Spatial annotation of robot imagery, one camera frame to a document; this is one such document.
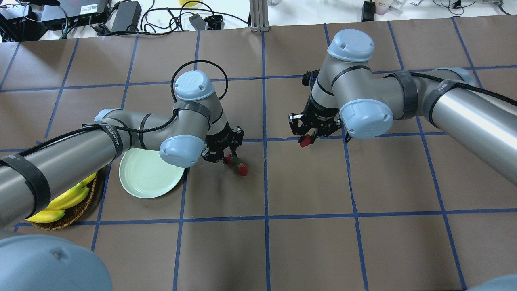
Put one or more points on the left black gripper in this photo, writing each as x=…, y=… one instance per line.
x=219, y=139

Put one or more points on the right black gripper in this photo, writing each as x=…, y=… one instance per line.
x=320, y=113

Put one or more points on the strawberry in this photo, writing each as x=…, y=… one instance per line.
x=242, y=169
x=305, y=141

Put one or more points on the strawberry plate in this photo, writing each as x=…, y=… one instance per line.
x=230, y=159

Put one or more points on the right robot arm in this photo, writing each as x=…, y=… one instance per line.
x=344, y=95

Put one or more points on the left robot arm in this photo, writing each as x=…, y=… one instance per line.
x=30, y=179

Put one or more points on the light green plate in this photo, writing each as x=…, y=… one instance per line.
x=143, y=174

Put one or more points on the small black plug adapter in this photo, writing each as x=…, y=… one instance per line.
x=198, y=23

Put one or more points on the paper cup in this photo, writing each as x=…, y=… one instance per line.
x=382, y=6

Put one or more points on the black power adapter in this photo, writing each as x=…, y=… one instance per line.
x=127, y=16

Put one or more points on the brown wicker basket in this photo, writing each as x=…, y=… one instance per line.
x=76, y=210

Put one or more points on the yellow banana bunch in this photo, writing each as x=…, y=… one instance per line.
x=64, y=202

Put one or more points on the black network box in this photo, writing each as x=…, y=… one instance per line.
x=80, y=12

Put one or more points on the aluminium frame post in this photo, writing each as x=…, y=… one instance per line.
x=259, y=16

